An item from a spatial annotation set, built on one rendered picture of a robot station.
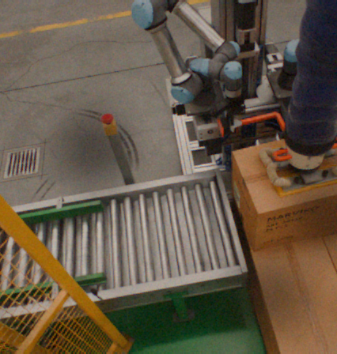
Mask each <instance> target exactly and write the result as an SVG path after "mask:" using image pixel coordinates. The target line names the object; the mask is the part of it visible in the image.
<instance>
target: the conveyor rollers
mask: <svg viewBox="0 0 337 354"><path fill-rule="evenodd" d="M208 185H209V188H210V194H211V197H212V200H213V203H214V213H215V216H216V219H217V222H218V228H219V232H220V235H221V238H222V244H223V247H224V250H225V256H226V260H227V263H228V267H234V266H237V262H236V259H235V255H234V252H233V248H232V244H231V238H230V234H229V229H228V226H227V223H226V220H225V215H224V212H223V208H222V203H221V200H220V198H219V194H218V188H217V185H216V182H210V183H209V184H208ZM180 191H181V200H182V204H183V208H184V216H185V220H186V225H187V233H188V236H189V240H190V245H191V252H192V257H193V261H194V266H195V273H201V272H205V271H204V267H203V260H202V256H201V252H200V249H199V241H198V233H197V230H196V226H195V218H194V215H193V211H192V207H191V200H190V196H189V192H188V188H187V187H186V186H182V187H181V188H180ZM165 193H166V198H167V202H168V212H169V216H170V221H171V227H172V236H173V241H174V246H175V251H176V260H177V265H178V270H179V275H180V277H181V276H185V275H188V272H187V265H186V260H185V255H184V248H183V243H182V238H181V229H180V221H179V217H178V212H177V207H176V199H175V194H174V190H173V189H168V190H166V191H165ZM195 193H196V197H197V201H198V208H199V215H200V218H201V221H202V226H203V232H204V235H205V240H206V246H207V250H208V254H209V257H210V264H211V267H212V270H214V269H220V268H221V266H220V263H219V260H218V253H217V250H216V246H215V243H214V233H213V230H212V227H211V222H210V217H209V213H208V210H207V207H206V201H205V197H204V193H203V187H202V184H196V185H195ZM152 200H153V211H154V216H155V223H156V229H157V240H158V246H159V252H160V259H161V269H162V276H163V280H164V279H169V278H172V274H171V269H170V264H169V253H168V248H167V243H166V237H165V222H164V217H163V212H162V206H161V196H160V193H159V192H153V193H152ZM123 202H124V212H125V223H126V233H127V253H128V265H129V275H130V285H133V284H139V282H138V265H137V256H136V247H135V238H134V221H133V213H132V204H131V198H124V199H123ZM138 208H139V216H140V224H141V232H142V246H143V254H144V262H145V269H146V283H148V282H153V281H155V275H154V267H153V255H152V249H151V242H150V230H149V222H148V209H147V203H146V196H145V195H144V194H140V195H139V196H138ZM110 218H111V235H112V268H113V284H114V288H120V287H123V280H122V267H121V254H120V242H119V218H118V205H117V200H111V201H110ZM46 230H47V221H46V222H42V223H38V225H37V234H36V236H37V237H38V239H39V240H40V241H41V242H42V243H43V245H44V246H45V240H46ZM60 230H61V219H58V220H53V221H52V225H51V249H50V252H51V253H52V255H53V256H54V257H55V258H56V259H57V260H58V262H59V247H60ZM2 231H3V230H1V231H0V233H1V232H2ZM96 234H97V273H99V272H103V273H104V275H105V276H106V269H105V248H104V211H103V212H98V213H96ZM2 235H3V233H2V234H0V246H1V245H2ZM74 237H75V217H67V218H66V249H65V270H66V271H67V272H68V273H69V274H70V275H71V276H72V277H74ZM8 238H9V239H8V240H7V245H6V252H7V251H8V250H9V249H10V248H11V246H12V245H14V246H13V247H12V248H11V250H9V251H8V252H7V253H6V255H5V258H6V259H7V260H8V261H10V260H11V259H12V258H13V256H14V251H15V246H16V243H15V241H14V239H13V238H12V237H11V236H10V237H9V234H8ZM14 243H15V244H14ZM0 250H1V248H0ZM25 253H26V251H25V250H23V249H22V248H21V252H20V260H21V261H20V260H19V261H20V262H19V267H18V269H19V270H20V271H21V272H22V273H23V274H24V275H25V276H26V274H27V273H28V264H27V263H28V261H29V255H28V253H27V254H26V255H25ZM24 255H25V256H24ZM23 256H24V257H23ZM22 257H23V258H22ZM21 258H22V259H21ZM8 261H6V260H5V261H4V267H5V266H6V265H7V264H8V263H9V262H8ZM11 263H12V264H14V258H13V260H12V261H11ZM26 264H27V266H25V265H26ZM4 267H3V268H4ZM23 267H24V268H23ZM22 268H23V270H21V269H22ZM12 269H13V266H12V265H11V264H10V263H9V264H8V266H7V267H5V268H4V270H3V272H2V274H3V275H4V276H6V277H7V278H8V279H9V280H11V281H12V276H13V271H12V272H11V270H12ZM38 269H40V270H39V271H38V272H37V270H38ZM43 271H44V270H43V269H42V268H40V267H39V266H38V265H37V264H35V262H34V268H33V276H34V274H35V273H36V272H37V274H36V275H35V276H34V277H33V279H32V283H33V284H35V283H36V282H37V281H38V280H39V279H40V280H39V281H38V282H37V284H42V283H43V277H41V276H42V275H43ZM10 272H11V274H10V275H9V276H7V275H8V274H9V273H10ZM23 274H21V273H19V274H18V276H17V285H18V284H19V285H18V287H22V286H26V284H27V278H25V279H24V280H23V278H24V277H25V276H24V275H23ZM87 274H90V270H89V214H86V215H82V216H81V276H82V275H87ZM4 276H2V282H3V283H2V284H1V288H0V290H6V288H7V287H8V286H9V284H11V282H10V281H9V280H8V279H5V277H4ZM26 277H28V275H27V276H26ZM40 277H41V278H40ZM4 279H5V280H4ZM3 280H4V281H3ZM22 280H23V281H22ZM21 281H22V282H21ZM20 282H21V283H20ZM10 288H11V285H10V286H9V287H8V288H7V289H10Z"/></svg>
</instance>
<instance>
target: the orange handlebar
mask: <svg viewBox="0 0 337 354"><path fill-rule="evenodd" d="M274 117H276V119H277V120H278V123H279V125H280V126H281V129H282V132H283V131H284V126H285V123H284V122H283V120H282V117H281V115H280V114H279V113H278V114H277V112H274V113H270V114H266V115H261V116H258V117H251V118H247V119H242V120H241V121H242V124H241V125H240V126H243V125H246V124H249V123H252V122H258V121H262V120H264V119H271V118H274ZM331 149H337V143H336V144H334V145H333V146H332V148H331ZM287 152H288V149H282V150H276V151H274V152H273V158H274V159H275V160H276V161H284V160H289V159H292V158H293V157H292V156H291V155H290V154H289V155H285V156H278V155H279V154H283V153H287Z"/></svg>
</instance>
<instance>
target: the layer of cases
mask: <svg viewBox="0 0 337 354"><path fill-rule="evenodd" d="M233 220H234V224H235V227H236V230H237V234H238V237H239V240H240V245H241V249H242V251H243V254H244V260H245V262H246V266H247V268H248V283H249V285H250V289H251V291H252V297H253V299H254V302H255V305H256V310H257V314H258V317H259V321H260V325H261V328H262V331H263V335H264V341H265V345H266V347H267V352H268V354H337V232H332V233H329V234H323V235H317V236H314V237H311V238H307V239H302V240H298V241H296V242H292V243H287V244H284V245H281V246H278V247H272V248H269V249H266V250H258V251H253V250H252V247H251V245H250V242H249V240H248V234H247V233H246V231H245V228H244V225H243V222H242V220H241V218H240V215H239V213H238V210H237V207H236V204H235V202H234V200H233Z"/></svg>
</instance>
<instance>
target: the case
mask: <svg viewBox="0 0 337 354"><path fill-rule="evenodd" d="M282 145H286V143H285V142H284V139H281V140H278V141H272V142H268V143H265V144H262V145H257V146H252V147H249V148H246V149H241V150H237V151H232V197H233V200H234V202H235V204H236V207H237V210H238V213H239V215H240V218H241V220H242V222H243V225H244V228H245V231H246V233H247V234H248V240H249V242H250V245H251V247H252V250H253V251H258V250H266V249H269V248H272V247H278V246H281V245H284V244H287V243H292V242H296V241H298V240H302V239H307V238H311V237H314V236H317V235H323V234H329V233H332V232H337V183H335V184H331V185H329V186H323V187H320V188H316V189H314V190H308V191H305V192H301V193H298V194H292V195H289V196H285V197H282V198H280V197H279V195H278V192H277V190H276V189H275V185H274V184H273V183H271V181H270V180H269V178H268V175H267V167H265V166H264V163H263V162H262V160H261V159H260V158H259V151H260V150H261V149H264V148H270V149H273V148H276V147H279V146H282ZM335 164H337V156H334V157H332V158H328V159H325V160H323V161H322V164H321V166H320V168H322V167H329V166H332V165H335ZM276 172H277V175H278V177H279V178H281V177H286V176H289V175H295V174H297V173H298V172H296V171H294V170H292V169H291V168H284V169H281V170H278V171H276Z"/></svg>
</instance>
